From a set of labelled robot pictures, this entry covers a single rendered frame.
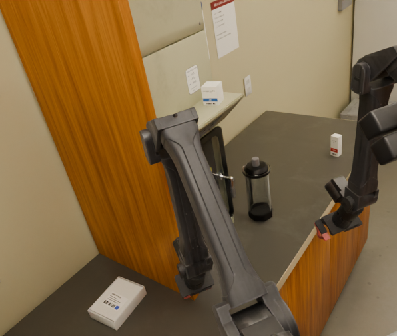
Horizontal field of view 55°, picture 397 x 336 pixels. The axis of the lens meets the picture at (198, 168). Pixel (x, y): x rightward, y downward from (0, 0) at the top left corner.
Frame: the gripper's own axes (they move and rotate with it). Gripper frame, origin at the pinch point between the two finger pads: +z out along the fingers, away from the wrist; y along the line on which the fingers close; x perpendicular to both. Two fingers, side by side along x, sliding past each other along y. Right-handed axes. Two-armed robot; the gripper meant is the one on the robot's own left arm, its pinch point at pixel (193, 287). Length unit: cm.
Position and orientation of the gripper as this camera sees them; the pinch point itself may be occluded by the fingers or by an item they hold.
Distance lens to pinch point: 122.5
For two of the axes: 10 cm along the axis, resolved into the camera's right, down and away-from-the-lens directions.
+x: 3.9, 8.0, -4.6
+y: -9.2, 3.1, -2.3
